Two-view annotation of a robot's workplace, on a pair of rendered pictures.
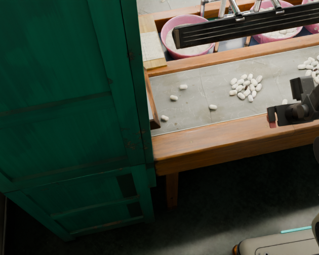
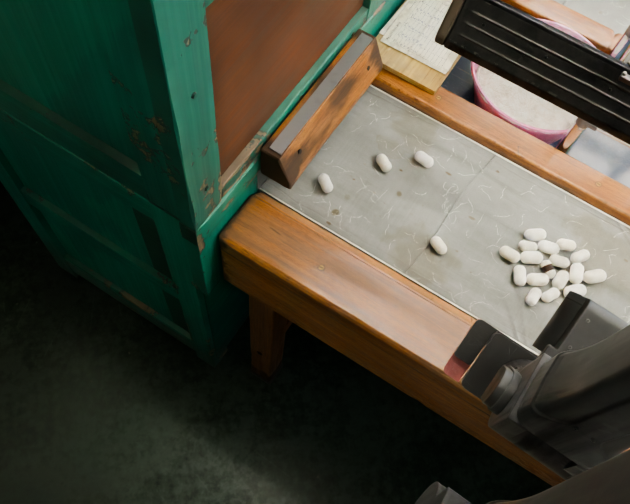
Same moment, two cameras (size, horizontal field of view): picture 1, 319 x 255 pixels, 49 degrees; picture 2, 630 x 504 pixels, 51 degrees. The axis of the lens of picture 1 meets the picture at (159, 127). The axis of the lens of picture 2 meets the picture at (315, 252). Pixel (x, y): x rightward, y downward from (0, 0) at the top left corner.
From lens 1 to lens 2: 0.53 m
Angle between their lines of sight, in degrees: 15
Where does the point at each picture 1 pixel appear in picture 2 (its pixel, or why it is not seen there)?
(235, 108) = (482, 288)
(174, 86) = (409, 145)
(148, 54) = (419, 45)
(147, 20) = not seen: outside the picture
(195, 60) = (501, 131)
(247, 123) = not seen: hidden behind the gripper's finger
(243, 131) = (444, 343)
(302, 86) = (573, 329)
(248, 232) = not seen: outside the picture
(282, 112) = (497, 359)
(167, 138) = (286, 221)
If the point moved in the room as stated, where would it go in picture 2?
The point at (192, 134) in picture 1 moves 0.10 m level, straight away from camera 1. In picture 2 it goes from (338, 255) to (386, 222)
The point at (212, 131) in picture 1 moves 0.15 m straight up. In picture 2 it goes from (383, 286) to (403, 245)
